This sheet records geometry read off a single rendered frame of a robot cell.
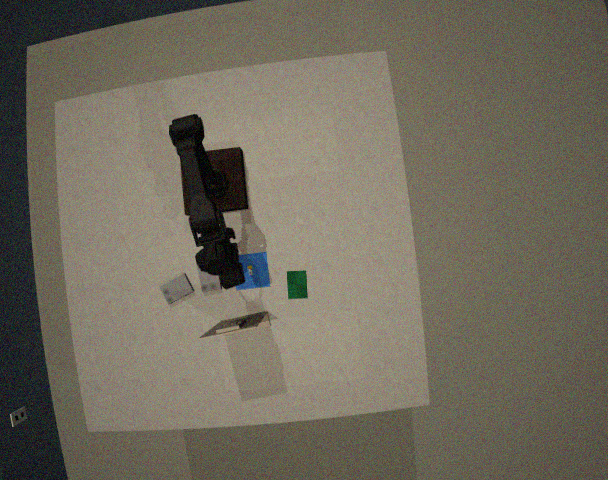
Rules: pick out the blue square mat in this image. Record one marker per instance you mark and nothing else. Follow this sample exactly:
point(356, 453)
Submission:
point(260, 277)

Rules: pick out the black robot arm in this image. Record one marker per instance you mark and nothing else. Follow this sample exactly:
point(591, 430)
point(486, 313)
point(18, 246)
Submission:
point(204, 183)

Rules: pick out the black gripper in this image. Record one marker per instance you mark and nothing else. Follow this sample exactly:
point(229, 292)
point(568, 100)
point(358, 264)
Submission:
point(234, 277)

